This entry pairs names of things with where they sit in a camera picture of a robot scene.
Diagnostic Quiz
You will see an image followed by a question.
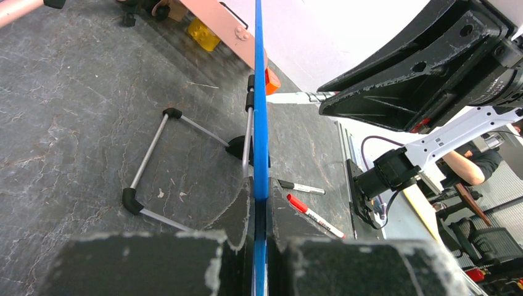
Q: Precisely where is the orange tape roll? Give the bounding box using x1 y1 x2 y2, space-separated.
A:
265 67 281 96

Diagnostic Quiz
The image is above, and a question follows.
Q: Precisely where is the black whiteboard marker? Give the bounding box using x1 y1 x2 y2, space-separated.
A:
278 179 326 195

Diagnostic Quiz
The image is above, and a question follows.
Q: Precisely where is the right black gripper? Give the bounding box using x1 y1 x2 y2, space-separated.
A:
319 1 522 133

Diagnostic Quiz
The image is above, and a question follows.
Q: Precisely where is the person in background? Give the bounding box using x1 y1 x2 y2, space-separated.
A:
438 142 503 189

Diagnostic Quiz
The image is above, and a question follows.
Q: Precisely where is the pink perforated board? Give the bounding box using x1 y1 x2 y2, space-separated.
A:
180 0 258 69

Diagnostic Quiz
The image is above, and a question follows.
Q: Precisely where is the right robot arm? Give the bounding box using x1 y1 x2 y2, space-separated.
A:
319 1 522 224

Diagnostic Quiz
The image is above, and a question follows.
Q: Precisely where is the blue framed whiteboard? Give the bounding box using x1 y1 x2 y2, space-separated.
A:
121 0 271 296

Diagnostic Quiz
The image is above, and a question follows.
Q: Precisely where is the red whiteboard marker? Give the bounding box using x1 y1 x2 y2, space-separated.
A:
286 194 346 239

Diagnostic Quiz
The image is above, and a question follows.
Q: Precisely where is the pink folding tripod stand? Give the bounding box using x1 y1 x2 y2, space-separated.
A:
1 0 66 28

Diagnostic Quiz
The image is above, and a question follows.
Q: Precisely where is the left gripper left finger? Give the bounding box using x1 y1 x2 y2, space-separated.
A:
196 177 254 295

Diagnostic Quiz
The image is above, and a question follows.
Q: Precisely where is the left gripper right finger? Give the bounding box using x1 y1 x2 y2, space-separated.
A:
266 178 326 295

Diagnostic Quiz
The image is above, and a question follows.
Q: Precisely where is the yellow toy brick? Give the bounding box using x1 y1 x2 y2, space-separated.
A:
187 18 221 52

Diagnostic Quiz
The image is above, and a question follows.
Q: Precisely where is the green whiteboard marker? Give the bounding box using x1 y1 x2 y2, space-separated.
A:
266 92 338 105

